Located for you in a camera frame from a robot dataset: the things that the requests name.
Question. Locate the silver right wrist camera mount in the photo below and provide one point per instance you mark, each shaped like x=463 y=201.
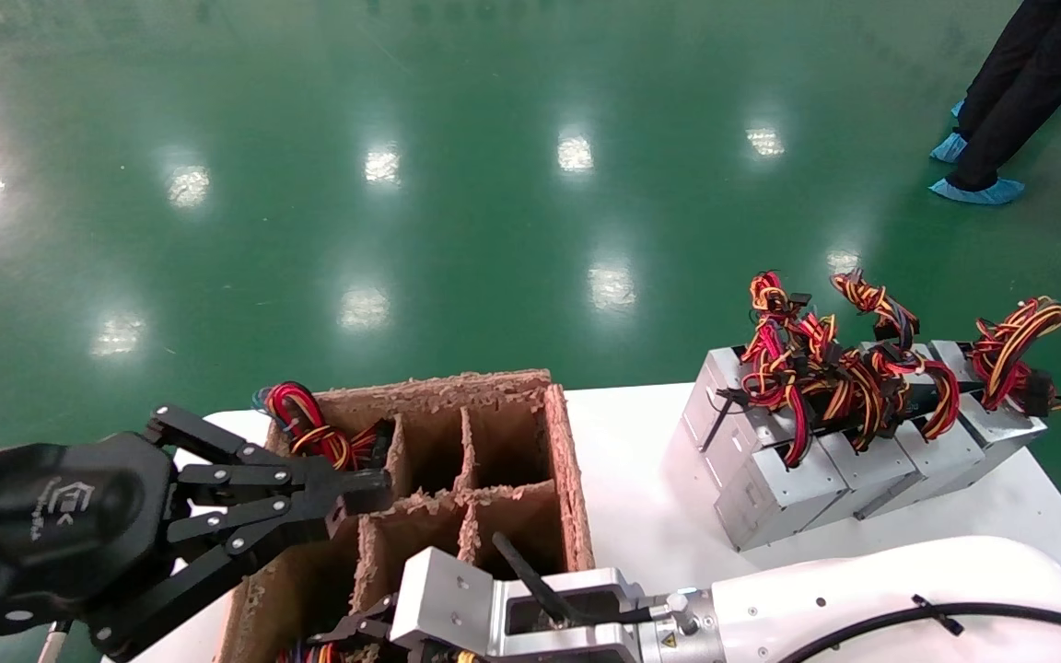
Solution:
x=457 y=599

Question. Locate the brown cardboard divider box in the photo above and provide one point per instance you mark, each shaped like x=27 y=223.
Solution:
x=572 y=479

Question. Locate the person in black trousers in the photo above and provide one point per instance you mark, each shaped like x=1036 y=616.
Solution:
x=1046 y=74

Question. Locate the silver metal power supply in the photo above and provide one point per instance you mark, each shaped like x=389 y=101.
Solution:
x=770 y=502
x=940 y=456
x=1000 y=425
x=871 y=474

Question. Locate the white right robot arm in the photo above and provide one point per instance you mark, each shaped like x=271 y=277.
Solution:
x=908 y=589

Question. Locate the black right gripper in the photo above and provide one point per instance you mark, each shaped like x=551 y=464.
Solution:
x=586 y=615

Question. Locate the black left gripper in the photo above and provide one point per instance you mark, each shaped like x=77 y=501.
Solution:
x=52 y=525

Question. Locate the thin white rod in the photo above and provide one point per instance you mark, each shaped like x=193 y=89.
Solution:
x=53 y=642

